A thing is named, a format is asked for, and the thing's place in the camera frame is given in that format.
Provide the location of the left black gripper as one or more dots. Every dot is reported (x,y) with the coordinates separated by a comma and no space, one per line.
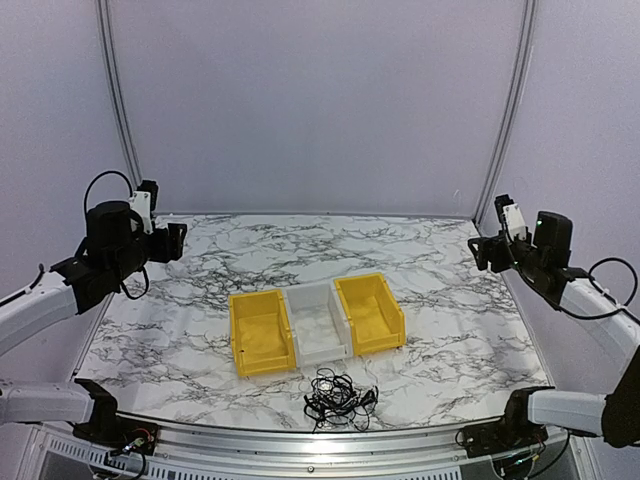
(169,244)

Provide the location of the right aluminium corner post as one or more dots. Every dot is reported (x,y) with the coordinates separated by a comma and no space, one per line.
(514,96)

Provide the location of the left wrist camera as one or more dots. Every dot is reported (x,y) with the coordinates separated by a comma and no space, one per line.
(145,197)

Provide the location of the aluminium front rail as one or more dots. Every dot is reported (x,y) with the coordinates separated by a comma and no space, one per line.
(204,452)

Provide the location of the left yellow plastic bin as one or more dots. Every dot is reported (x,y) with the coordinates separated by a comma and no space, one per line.
(261,339)

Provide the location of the white translucent plastic bin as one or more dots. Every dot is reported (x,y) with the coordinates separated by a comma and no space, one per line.
(321,332)

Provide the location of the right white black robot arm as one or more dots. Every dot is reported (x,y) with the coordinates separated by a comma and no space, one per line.
(540,257)

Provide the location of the aluminium corner post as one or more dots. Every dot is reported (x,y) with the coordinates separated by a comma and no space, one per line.
(116,93)
(514,96)

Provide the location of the right yellow plastic bin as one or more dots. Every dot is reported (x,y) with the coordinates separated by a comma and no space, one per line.
(376,321)

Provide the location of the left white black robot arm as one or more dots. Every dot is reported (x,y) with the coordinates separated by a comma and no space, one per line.
(121,238)

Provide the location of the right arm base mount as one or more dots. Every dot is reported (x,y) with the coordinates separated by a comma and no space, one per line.
(512,430)

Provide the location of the left aluminium corner post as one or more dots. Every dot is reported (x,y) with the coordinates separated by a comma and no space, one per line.
(116,93)

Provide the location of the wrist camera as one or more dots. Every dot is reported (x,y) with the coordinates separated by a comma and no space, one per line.
(511,219)
(145,197)

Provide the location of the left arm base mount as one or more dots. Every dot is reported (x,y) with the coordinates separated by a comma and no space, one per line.
(106,427)

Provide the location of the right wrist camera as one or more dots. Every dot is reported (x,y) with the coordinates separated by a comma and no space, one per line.
(511,219)

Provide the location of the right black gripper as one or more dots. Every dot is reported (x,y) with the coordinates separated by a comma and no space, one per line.
(485,244)

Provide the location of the yellow plastic bin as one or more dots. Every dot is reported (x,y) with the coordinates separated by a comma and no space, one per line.
(376,321)
(261,339)

